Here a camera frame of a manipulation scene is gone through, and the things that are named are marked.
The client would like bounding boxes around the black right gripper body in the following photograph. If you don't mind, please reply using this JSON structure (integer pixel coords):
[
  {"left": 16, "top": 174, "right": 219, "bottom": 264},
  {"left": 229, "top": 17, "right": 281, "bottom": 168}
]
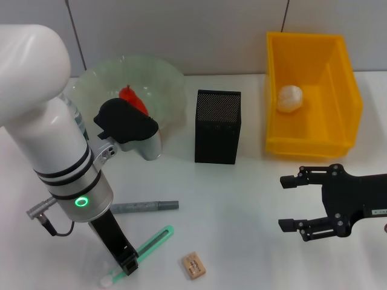
[{"left": 321, "top": 163, "right": 387, "bottom": 238}]

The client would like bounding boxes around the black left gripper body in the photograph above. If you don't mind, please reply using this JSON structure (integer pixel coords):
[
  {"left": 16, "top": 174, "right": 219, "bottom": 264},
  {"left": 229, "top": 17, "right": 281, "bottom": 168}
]
[{"left": 89, "top": 210, "right": 136, "bottom": 262}]

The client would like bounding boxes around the green utility knife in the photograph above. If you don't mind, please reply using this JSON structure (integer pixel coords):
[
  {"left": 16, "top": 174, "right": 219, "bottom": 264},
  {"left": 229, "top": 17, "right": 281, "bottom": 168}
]
[{"left": 99, "top": 225, "right": 175, "bottom": 288}]

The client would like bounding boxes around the white paper ball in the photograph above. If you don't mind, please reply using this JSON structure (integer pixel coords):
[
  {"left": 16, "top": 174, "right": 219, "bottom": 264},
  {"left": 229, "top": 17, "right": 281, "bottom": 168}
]
[{"left": 278, "top": 85, "right": 304, "bottom": 113}]

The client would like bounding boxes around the clear plastic water bottle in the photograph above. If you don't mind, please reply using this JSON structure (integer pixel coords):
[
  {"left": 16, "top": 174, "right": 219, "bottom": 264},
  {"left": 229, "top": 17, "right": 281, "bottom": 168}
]
[{"left": 60, "top": 92, "right": 89, "bottom": 140}]

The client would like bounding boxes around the red-orange fruit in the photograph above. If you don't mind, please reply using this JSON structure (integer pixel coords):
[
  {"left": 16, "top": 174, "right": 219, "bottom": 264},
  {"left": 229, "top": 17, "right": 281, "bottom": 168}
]
[{"left": 119, "top": 84, "right": 151, "bottom": 117}]

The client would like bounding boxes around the grey marker pen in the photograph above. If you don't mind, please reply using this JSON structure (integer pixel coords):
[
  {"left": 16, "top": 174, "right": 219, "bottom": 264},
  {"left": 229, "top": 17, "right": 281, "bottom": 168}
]
[{"left": 110, "top": 199, "right": 180, "bottom": 214}]

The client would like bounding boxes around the black mesh pen holder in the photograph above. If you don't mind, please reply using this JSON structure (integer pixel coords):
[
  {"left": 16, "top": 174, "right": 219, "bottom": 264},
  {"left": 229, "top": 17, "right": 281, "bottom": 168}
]
[{"left": 194, "top": 89, "right": 244, "bottom": 166}]

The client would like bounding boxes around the green glass fruit plate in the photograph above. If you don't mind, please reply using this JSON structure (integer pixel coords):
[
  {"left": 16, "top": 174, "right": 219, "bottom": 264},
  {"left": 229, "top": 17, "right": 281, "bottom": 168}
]
[{"left": 70, "top": 54, "right": 187, "bottom": 143}]

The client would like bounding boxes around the yellow plastic bin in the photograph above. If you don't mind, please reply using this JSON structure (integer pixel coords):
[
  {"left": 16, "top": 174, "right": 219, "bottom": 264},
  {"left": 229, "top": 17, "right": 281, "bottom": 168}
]
[{"left": 264, "top": 31, "right": 363, "bottom": 158}]

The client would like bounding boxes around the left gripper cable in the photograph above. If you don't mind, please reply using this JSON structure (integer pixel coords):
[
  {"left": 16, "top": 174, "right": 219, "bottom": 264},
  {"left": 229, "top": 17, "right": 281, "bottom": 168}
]
[{"left": 26, "top": 196, "right": 76, "bottom": 237}]

